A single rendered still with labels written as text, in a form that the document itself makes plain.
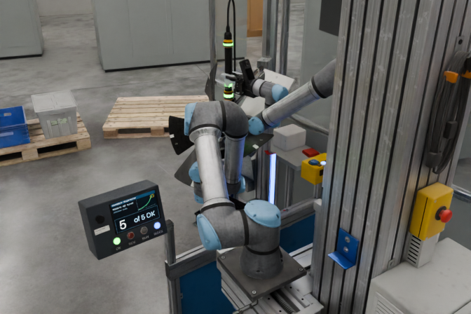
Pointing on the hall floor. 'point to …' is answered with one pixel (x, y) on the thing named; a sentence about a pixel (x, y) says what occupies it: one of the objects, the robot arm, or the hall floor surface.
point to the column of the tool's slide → (270, 24)
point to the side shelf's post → (289, 187)
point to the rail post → (174, 296)
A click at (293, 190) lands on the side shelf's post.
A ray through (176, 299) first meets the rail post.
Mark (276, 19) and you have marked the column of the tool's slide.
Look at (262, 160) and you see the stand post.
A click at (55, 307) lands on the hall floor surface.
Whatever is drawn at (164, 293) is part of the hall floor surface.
